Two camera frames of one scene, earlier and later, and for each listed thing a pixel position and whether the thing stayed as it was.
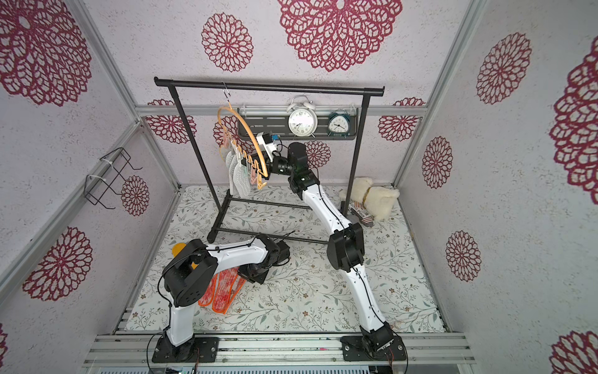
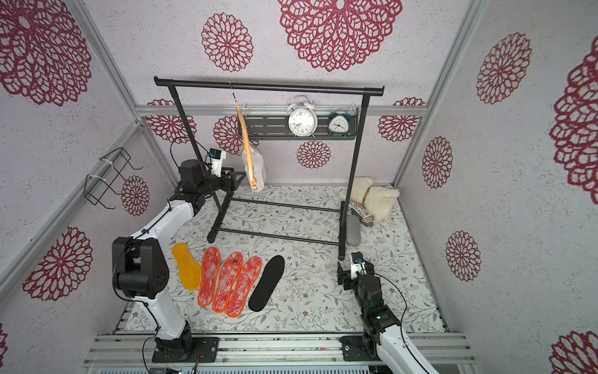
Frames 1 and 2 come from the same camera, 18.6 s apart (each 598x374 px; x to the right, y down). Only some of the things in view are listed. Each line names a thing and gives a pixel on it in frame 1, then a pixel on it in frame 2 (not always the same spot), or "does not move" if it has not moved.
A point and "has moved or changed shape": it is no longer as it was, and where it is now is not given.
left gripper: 244,271 -> 233,185
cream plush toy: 377,200 does not move
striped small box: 360,212 does not move
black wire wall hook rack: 96,187 does not move
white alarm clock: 303,119 does not move
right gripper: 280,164 -> 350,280
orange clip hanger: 253,174 has moved or changed shape
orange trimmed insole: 223,289 does not move
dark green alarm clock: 339,124 does not move
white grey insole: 241,180 has moved or changed shape
